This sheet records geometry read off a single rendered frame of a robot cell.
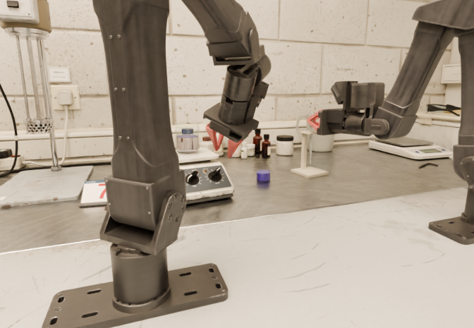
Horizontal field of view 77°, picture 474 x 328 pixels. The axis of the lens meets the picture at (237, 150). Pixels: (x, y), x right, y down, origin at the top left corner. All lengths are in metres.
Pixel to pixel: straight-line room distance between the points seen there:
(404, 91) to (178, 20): 0.84
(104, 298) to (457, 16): 0.69
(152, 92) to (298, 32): 1.12
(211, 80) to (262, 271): 0.91
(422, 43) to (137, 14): 0.55
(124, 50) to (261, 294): 0.32
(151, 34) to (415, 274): 0.45
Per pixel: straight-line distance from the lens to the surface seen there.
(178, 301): 0.39
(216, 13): 0.47
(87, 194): 0.76
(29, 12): 0.86
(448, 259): 0.58
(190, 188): 0.68
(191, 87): 1.22
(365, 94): 0.77
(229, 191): 0.70
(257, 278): 0.44
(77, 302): 0.43
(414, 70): 0.72
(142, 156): 0.33
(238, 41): 0.51
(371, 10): 1.64
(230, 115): 0.59
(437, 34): 0.70
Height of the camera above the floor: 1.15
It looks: 11 degrees down
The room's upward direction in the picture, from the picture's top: straight up
